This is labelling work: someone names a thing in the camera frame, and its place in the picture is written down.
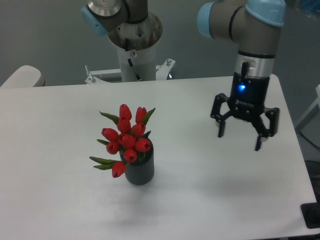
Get black device at table edge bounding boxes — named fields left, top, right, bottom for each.
left=300, top=202, right=320, bottom=229

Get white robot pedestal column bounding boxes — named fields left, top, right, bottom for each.
left=107, top=13, right=164, bottom=83

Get white pedestal base frame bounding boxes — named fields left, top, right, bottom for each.
left=85, top=58, right=176, bottom=85

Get dark grey ribbed vase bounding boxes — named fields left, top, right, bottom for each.
left=120, top=137, right=155, bottom=186

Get white chair armrest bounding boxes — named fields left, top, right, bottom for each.
left=0, top=65, right=46, bottom=90

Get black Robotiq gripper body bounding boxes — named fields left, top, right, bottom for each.
left=226, top=72, right=270, bottom=122

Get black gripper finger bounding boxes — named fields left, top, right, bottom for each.
left=251, top=107, right=280, bottom=151
left=210, top=93, right=232, bottom=138

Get red tulip bouquet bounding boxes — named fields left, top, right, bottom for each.
left=90, top=104, right=156, bottom=178

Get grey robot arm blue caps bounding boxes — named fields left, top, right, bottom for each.
left=81, top=0, right=286, bottom=150

